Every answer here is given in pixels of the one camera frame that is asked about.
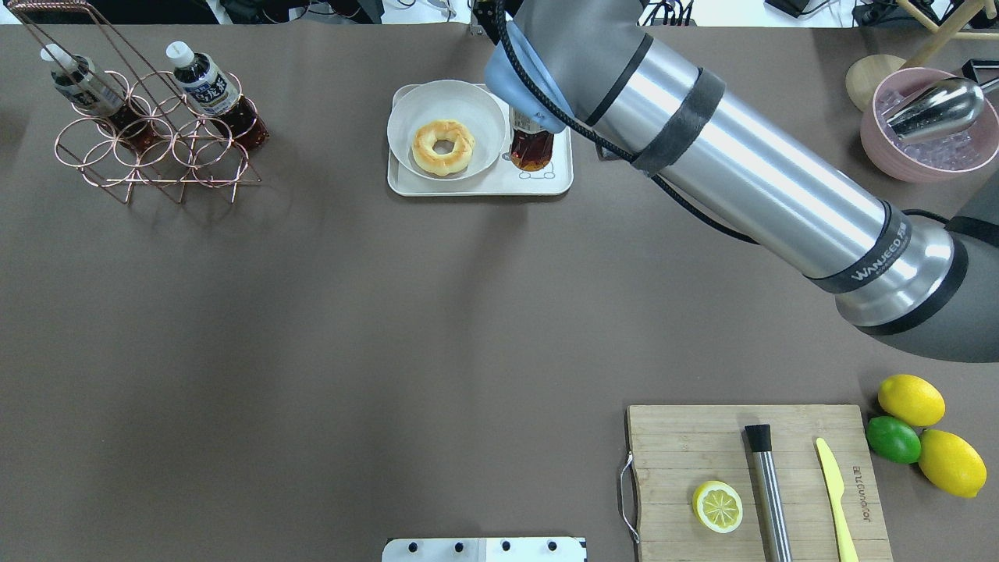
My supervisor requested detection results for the tea bottle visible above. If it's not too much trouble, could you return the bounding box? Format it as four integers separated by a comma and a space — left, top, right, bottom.
509, 107, 554, 172
40, 43, 160, 153
165, 41, 270, 151

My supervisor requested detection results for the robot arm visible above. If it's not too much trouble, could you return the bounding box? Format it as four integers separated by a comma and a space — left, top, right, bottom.
486, 1, 998, 362

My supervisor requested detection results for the cream rabbit serving tray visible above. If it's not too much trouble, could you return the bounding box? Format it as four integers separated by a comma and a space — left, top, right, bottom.
386, 84, 574, 197

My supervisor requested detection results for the white round plate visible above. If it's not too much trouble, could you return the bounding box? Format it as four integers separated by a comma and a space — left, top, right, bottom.
386, 80, 507, 181

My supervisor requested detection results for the wooden cutting board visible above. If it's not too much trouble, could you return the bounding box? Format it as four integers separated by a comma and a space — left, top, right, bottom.
627, 404, 893, 561

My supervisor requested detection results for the steel muddler black tip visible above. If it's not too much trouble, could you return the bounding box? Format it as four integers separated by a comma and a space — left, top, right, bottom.
745, 424, 794, 561

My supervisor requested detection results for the half lemon slice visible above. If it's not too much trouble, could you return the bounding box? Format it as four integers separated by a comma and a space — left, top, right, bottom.
690, 480, 745, 534

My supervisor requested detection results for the yellow plastic knife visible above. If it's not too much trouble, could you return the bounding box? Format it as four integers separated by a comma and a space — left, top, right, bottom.
815, 437, 859, 561

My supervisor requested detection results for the wooden cup stand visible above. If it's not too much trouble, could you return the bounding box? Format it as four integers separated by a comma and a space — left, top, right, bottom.
845, 1, 998, 111

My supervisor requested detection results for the yellow lemon upper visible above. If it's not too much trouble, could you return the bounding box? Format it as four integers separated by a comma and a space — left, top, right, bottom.
877, 373, 947, 428

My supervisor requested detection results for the yellow lemon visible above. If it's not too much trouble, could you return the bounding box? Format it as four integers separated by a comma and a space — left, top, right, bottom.
877, 373, 947, 428
917, 429, 987, 498

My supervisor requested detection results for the green lime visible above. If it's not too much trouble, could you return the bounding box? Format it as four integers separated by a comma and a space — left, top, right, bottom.
865, 415, 922, 464

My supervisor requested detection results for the pink ice bowl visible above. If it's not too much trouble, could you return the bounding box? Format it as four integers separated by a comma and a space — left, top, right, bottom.
860, 67, 997, 183

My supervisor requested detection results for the yellow lemon lower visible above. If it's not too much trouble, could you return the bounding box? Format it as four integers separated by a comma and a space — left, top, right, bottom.
917, 429, 987, 498

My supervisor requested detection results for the steel ice scoop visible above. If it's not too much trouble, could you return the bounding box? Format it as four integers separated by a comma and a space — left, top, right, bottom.
885, 77, 986, 144

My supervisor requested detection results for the glazed ring donut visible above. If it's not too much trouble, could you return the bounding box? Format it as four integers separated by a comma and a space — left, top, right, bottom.
411, 119, 477, 176

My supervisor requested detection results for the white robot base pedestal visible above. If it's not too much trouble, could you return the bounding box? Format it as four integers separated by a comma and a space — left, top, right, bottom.
381, 536, 589, 561

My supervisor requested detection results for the copper wire bottle rack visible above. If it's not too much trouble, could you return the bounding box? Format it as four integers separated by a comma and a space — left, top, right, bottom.
6, 1, 261, 205

